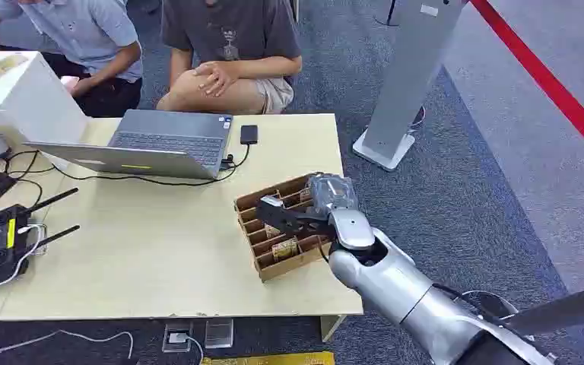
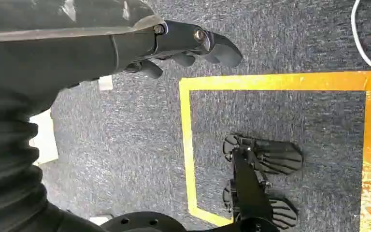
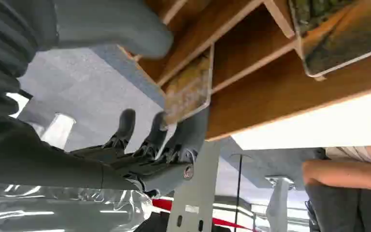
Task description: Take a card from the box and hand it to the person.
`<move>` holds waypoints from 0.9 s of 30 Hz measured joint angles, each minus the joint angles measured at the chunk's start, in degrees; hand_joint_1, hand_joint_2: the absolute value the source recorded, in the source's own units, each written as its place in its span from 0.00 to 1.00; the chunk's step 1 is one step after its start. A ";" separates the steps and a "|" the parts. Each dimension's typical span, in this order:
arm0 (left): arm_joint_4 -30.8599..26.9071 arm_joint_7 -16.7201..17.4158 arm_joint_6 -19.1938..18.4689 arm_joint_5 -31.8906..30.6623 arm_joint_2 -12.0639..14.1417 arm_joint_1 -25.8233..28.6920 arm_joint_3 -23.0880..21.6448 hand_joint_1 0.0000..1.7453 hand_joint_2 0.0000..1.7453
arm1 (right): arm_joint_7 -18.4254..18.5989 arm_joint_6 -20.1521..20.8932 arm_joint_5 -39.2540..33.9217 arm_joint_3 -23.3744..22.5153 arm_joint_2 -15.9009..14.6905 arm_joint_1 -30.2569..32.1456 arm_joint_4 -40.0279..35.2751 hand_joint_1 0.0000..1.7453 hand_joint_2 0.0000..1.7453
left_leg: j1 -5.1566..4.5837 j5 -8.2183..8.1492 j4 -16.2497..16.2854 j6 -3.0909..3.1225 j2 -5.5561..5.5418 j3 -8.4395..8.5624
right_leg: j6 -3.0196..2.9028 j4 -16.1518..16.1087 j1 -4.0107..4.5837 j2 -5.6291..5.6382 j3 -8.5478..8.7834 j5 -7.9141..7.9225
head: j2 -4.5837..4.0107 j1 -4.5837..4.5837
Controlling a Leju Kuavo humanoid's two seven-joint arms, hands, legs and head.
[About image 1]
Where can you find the pale table leg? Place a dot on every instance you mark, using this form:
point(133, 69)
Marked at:
point(331, 326)

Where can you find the metal floor socket plate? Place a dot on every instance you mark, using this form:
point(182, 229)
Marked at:
point(219, 333)

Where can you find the black external drive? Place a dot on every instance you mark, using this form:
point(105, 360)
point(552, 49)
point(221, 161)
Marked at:
point(248, 134)

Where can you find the red barrier belt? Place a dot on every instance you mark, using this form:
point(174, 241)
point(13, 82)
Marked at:
point(549, 83)

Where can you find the dark grey bar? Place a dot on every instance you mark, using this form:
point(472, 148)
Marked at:
point(564, 307)

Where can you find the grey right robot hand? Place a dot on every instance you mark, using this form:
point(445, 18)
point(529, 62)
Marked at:
point(351, 229)

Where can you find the person in grey shirt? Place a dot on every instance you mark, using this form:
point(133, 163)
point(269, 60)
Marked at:
point(226, 35)

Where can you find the person in blue shirt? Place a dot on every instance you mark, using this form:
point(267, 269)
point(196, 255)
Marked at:
point(85, 35)

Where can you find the white floor stand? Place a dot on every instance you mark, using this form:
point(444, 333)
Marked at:
point(413, 65)

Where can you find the floor socket with plug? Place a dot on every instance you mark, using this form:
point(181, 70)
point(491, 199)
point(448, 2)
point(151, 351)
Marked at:
point(177, 337)

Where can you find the yellow floor strip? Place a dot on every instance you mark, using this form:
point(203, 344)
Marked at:
point(272, 359)

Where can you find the white cardboard box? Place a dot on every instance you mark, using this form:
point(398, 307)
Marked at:
point(20, 100)

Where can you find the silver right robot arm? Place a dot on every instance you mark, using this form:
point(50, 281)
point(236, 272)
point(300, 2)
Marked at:
point(398, 287)

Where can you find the pink phone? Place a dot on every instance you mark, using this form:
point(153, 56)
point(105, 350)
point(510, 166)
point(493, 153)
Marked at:
point(69, 83)

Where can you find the card with brown print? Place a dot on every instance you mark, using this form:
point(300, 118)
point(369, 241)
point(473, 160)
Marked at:
point(285, 249)
point(306, 194)
point(272, 232)

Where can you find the clear small case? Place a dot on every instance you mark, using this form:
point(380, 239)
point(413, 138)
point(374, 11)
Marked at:
point(38, 241)

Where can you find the wooden card box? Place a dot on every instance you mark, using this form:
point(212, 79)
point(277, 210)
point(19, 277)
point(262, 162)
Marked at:
point(272, 269)

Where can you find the grey open laptop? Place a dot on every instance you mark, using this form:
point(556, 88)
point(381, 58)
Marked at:
point(171, 141)

